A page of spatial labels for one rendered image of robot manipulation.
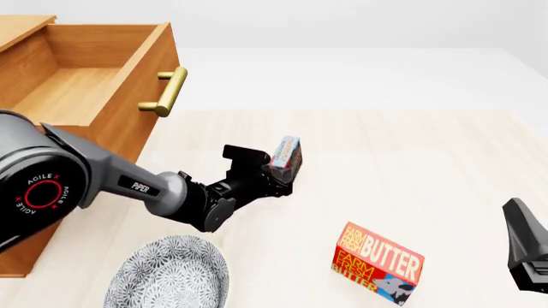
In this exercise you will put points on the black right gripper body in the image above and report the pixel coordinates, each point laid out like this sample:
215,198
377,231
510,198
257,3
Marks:
531,277

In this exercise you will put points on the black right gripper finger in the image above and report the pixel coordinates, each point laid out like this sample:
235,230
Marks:
524,234

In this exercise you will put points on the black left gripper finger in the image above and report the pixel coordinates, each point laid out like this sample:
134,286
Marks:
298,160
280,173

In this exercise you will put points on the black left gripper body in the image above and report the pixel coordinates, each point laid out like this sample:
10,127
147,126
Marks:
276,187

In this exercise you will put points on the chocolate pudding box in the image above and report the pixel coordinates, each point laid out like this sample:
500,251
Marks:
284,152

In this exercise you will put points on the grey and black left robot arm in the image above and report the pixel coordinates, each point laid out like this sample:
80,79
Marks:
107,173

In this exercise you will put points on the open wooden drawer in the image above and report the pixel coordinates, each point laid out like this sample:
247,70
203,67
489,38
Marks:
85,83

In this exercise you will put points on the wooden cabinet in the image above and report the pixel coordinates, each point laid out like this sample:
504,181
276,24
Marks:
17,260

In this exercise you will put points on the red butter box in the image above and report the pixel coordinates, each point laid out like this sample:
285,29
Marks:
381,260

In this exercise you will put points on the patterned grey bowl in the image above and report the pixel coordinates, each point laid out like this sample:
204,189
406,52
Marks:
171,276

